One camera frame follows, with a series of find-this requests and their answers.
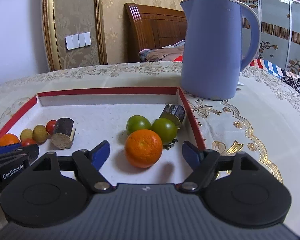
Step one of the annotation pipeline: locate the red cherry tomato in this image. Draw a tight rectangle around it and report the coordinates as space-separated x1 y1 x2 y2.
21 138 37 147
45 120 57 135

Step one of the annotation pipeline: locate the pale yellow longan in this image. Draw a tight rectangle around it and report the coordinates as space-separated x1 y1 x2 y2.
20 128 33 142

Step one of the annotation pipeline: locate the small orange mandarin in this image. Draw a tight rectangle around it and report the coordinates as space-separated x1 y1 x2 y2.
0 133 20 147

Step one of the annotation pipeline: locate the dark sugarcane piece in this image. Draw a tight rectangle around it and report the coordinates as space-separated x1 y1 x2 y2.
51 118 76 150

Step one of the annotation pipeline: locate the green tomato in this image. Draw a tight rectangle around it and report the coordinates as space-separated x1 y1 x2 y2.
126 115 152 135
151 118 178 145

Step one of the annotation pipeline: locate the large orange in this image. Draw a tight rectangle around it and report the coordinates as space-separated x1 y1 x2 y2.
125 129 163 168

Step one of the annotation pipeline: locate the yellow-green longan in tray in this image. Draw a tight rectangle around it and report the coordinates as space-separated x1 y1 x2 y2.
32 125 47 144

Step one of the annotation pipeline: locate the red cherry tomato in tray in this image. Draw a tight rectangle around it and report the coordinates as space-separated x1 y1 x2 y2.
45 120 57 135

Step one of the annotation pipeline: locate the sugarcane piece at tray right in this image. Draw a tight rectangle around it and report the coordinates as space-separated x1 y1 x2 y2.
160 104 185 129

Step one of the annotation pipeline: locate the red shallow box tray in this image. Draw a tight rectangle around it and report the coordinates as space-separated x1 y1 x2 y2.
0 87 205 184

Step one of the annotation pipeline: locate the embroidered cream tablecloth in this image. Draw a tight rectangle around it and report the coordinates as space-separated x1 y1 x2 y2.
0 62 300 235

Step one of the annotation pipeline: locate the blue electric kettle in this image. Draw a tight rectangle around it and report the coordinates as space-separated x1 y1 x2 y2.
180 0 261 100

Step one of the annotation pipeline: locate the colourful striped bedding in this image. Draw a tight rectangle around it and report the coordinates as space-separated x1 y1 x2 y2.
138 40 300 94

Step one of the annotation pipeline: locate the wooden bed headboard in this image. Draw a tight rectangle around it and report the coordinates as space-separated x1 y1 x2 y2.
125 3 187 62

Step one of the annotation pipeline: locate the white wall switch panel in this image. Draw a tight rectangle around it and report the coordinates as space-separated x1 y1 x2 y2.
65 32 91 50

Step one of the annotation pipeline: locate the gold framed wall panel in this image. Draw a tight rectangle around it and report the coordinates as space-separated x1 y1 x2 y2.
42 0 108 71

